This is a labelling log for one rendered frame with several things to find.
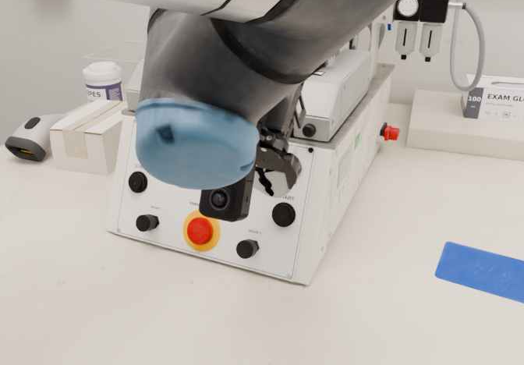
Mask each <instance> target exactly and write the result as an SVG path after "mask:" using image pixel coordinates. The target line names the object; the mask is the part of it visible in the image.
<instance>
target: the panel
mask: <svg viewBox="0 0 524 365"><path fill-rule="evenodd" d="M136 122H137V119H136V117H135V116H133V119H132V124H131V130H130V135H129V144H128V150H127V155H126V164H125V170H124V175H123V181H122V189H121V195H120V200H119V209H118V215H117V220H116V226H115V234H119V235H121V236H127V237H129V238H133V239H138V240H141V241H144V242H147V243H153V244H155V245H159V246H163V247H167V248H170V249H173V250H178V251H181V252H184V253H189V254H192V255H195V256H198V257H203V258H207V259H210V260H215V261H218V262H221V263H224V264H229V265H232V266H236V267H238V268H244V269H246V270H250V271H255V272H258V273H261V274H264V275H270V276H272V277H276V278H280V279H284V280H287V281H290V282H294V280H295V276H296V267H297V263H298V258H299V250H300V245H301V240H302V235H303V227H304V222H305V218H306V209H307V205H308V200H309V195H310V187H311V183H312V178H313V170H314V165H315V161H316V156H317V147H315V146H310V145H305V144H296V143H291V142H288V143H289V149H288V151H289V150H290V148H291V147H292V145H293V144H295V145H296V147H297V155H296V157H297V158H298V159H299V162H300V170H299V174H298V177H297V180H296V182H295V184H294V186H293V188H292V189H291V190H290V192H289V193H288V194H287V195H285V196H283V197H279V198H275V197H268V196H267V195H265V194H264V193H262V192H260V191H259V190H257V189H255V188H254V187H253V190H252V196H251V201H250V211H249V215H248V217H247V218H245V219H244V220H242V221H234V222H229V221H222V220H217V219H214V218H207V217H205V216H203V215H202V214H201V213H200V212H199V204H200V194H201V190H189V189H183V188H179V187H177V186H173V185H170V184H166V183H164V182H161V181H159V180H157V179H156V178H154V177H153V176H151V175H150V174H149V173H147V172H146V171H145V170H144V169H143V167H142V166H141V164H140V163H139V161H138V159H137V156H136V150H135V144H136ZM133 173H140V174H141V175H142V176H143V177H144V179H145V185H144V188H143V189H142V190H141V191H133V190H131V189H130V188H129V184H128V181H129V177H130V176H131V175H132V174H133ZM281 204H285V205H287V206H289V207H290V208H291V209H292V213H293V217H292V220H291V221H290V222H289V223H288V224H287V225H279V224H277V223H276V222H275V221H274V219H273V210H274V209H275V208H276V207H277V206H278V205H281ZM142 214H152V215H155V216H158V220H159V222H160V224H159V225H158V226H157V228H155V229H152V230H150V231H146V232H141V231H139V230H138V229H137V227H136V219H137V218H138V217H139V216H140V215H142ZM199 217H202V218H206V219H207V220H209V221H210V223H211V224H212V226H213V230H214V232H213V236H212V238H211V240H210V241H209V242H208V243H206V244H203V245H196V244H194V243H192V242H191V241H190V239H189V237H188V235H187V227H188V224H189V223H190V221H191V220H193V219H194V218H199ZM245 239H252V240H256V241H257V242H258V245H259V247H260V249H259V250H258V251H257V252H256V254H255V255H254V256H252V257H250V258H247V259H242V258H241V257H240V256H239V255H238V254H237V253H236V246H237V244H238V243H239V242H240V241H243V240H245Z"/></svg>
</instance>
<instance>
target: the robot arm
mask: <svg viewBox="0 0 524 365"><path fill-rule="evenodd" d="M114 1H119V2H127V3H132V4H137V5H145V6H150V13H149V20H148V25H147V46H146V51H145V57H144V64H143V74H142V80H141V86H140V97H139V103H138V104H137V105H136V107H135V112H134V114H135V117H136V119H137V122H136V144H135V150H136V156H137V159H138V161H139V163H140V164H141V166H142V167H143V169H144V170H145V171H146V172H147V173H149V174H150V175H151V176H153V177H154V178H156V179H157V180H159V181H161V182H163V183H166V184H170V185H173V186H177V187H179V188H183V189H189V190H201V194H200V204H199V212H200V213H201V214H202V215H203V216H205V217H207V218H214V219H217V220H222V221H229V222H234V221H242V220H244V219H245V218H247V217H248V215H249V211H250V201H251V196H252V190H253V187H254V188H255V189H257V190H259V191H260V192H262V193H264V194H265V195H267V196H268V197H275V198H279V197H283V196H285V195H287V194H288V193H289V192H290V190H291V189H292V188H293V186H294V184H295V182H296V180H297V177H298V174H299V170H300V162H299V159H298V158H297V157H296V155H297V147H296V145H295V144H293V145H292V147H291V148H290V150H289V151H288V149H289V143H288V140H289V137H290V135H291V132H292V129H293V126H294V122H293V116H295V118H296V123H297V126H298V129H301V126H302V124H303V120H304V118H305V115H306V109H305V105H304V102H303V96H302V93H301V90H300V87H299V85H300V84H301V83H302V82H303V81H305V80H306V79H307V78H308V77H309V76H310V75H311V74H312V73H313V72H314V71H316V70H317V68H318V67H319V66H321V65H322V64H323V63H324V62H325V61H327V60H328V59H329V58H330V57H331V56H332V55H333V54H334V53H335V52H337V51H338V50H339V49H340V48H342V47H343V46H344V45H345V44H347V43H348V42H349V41H350V40H352V39H353V38H354V37H355V36H356V35H357V34H358V33H359V32H360V31H361V30H363V29H364V28H365V27H367V26H368V25H369V24H370V23H371V22H373V21H374V20H375V19H376V18H377V17H378V16H379V15H380V14H381V13H383V12H384V11H385V10H386V9H388V8H389V7H390V6H391V5H393V4H394V3H395V2H396V1H397V0H114ZM291 92H292V94H291V96H290V98H288V97H287V95H289V94H290V93H291ZM298 100H299V103H300V106H301V112H300V114H299V115H298V112H297V110H296V104H297V102H298Z"/></svg>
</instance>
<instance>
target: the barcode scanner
mask: <svg viewBox="0 0 524 365"><path fill-rule="evenodd" d="M66 116H68V115H67V114H53V115H42V116H38V117H33V118H32V119H30V120H28V121H26V122H24V123H23V124H22V125H21V126H20V127H19V128H18V129H17V130H16V131H15V132H14V134H13V135H12V136H10V137H9V138H8V139H7V141H6V142H5V147H6V148H7V149H8V150H9V151H10V152H11V153H12V154H14V155H15V156H17V157H18V158H22V159H26V160H31V161H42V160H43V158H44V156H45V155H46V150H47V149H48V148H49V146H50V144H51V141H50V128H51V127H53V125H54V124H56V123H57V122H58V121H60V120H61V119H64V118H65V117H66Z"/></svg>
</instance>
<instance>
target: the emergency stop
mask: <svg viewBox="0 0 524 365"><path fill-rule="evenodd" d="M213 232H214V230H213V226H212V224H211V223H210V221H209V220H207V219H206V218H202V217H199V218H194V219H193V220H191V221H190V223H189V224H188V227H187V235H188V237H189V239H190V241H191V242H192V243H194V244H196V245H203V244H206V243H208V242H209V241H210V240H211V238H212V236H213Z"/></svg>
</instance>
